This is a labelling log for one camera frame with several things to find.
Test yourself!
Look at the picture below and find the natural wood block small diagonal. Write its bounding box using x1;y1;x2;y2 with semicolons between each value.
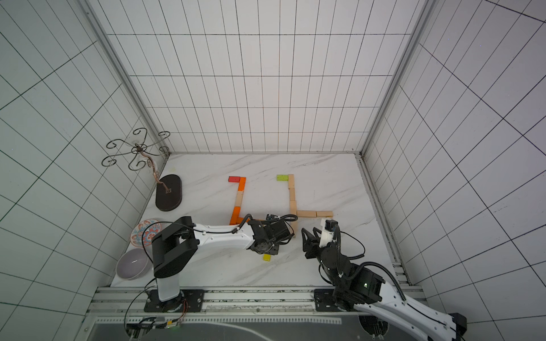
316;211;334;217

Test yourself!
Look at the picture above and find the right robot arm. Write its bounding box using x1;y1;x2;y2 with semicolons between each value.
301;226;468;340

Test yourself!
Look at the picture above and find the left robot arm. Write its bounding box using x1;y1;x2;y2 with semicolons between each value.
144;214;298;313

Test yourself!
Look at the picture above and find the patterned round plate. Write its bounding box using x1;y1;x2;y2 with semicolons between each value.
129;219;163;248

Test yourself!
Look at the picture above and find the black wire ornament stand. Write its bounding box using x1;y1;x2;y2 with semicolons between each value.
101;127;183;213

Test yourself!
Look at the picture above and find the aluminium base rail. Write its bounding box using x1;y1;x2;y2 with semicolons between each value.
88;286;425;323

